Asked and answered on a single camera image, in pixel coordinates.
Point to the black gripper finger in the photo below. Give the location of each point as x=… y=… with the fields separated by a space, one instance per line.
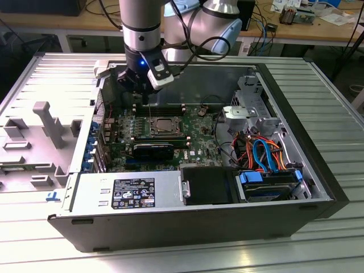
x=126 y=82
x=148 y=92

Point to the silver CPU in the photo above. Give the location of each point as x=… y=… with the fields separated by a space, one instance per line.
x=165 y=124

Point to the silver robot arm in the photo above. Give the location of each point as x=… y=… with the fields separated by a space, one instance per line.
x=139 y=17

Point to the black RAM slot bank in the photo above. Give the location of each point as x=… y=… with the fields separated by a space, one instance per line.
x=165 y=109
x=159 y=138

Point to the CPU socket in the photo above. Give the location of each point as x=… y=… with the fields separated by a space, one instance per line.
x=181 y=126

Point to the grey case latch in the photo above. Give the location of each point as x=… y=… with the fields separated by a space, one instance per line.
x=101 y=69

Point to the black graphics card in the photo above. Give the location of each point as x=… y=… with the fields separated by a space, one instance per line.
x=153 y=150

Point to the wooden desk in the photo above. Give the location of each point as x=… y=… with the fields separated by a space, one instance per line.
x=85 y=22

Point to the green motherboard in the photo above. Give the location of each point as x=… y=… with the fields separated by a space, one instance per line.
x=199 y=136

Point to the silver metal drive cage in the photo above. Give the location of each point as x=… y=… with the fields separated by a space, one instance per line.
x=250 y=94

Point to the large dark box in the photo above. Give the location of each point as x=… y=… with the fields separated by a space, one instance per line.
x=42 y=7

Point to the silver power supply unit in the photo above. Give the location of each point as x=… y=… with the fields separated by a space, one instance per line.
x=91 y=190

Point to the grey parts rack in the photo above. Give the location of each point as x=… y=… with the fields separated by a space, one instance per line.
x=42 y=159

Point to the black upright box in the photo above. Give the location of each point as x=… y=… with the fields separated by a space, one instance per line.
x=249 y=14

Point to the green RAM stick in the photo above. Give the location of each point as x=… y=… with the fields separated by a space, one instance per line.
x=17 y=169

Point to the black PC case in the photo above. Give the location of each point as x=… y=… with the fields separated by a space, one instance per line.
x=170 y=230

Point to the small black adapter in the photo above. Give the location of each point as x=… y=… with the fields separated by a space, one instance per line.
x=272 y=27

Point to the hard disk in blue carrier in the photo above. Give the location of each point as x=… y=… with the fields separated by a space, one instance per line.
x=267 y=190

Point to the brown transformer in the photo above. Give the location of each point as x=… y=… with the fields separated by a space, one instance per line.
x=287 y=15

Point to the grey electronic device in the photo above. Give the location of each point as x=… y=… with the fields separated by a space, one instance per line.
x=305 y=17

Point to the white papers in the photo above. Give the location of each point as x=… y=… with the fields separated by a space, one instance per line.
x=337 y=18

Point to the pale round container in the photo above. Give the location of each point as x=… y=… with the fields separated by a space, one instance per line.
x=357 y=91

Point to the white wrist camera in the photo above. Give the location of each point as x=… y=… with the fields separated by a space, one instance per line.
x=162 y=79

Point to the silver metal latch bracket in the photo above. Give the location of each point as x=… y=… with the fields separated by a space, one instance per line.
x=186 y=189

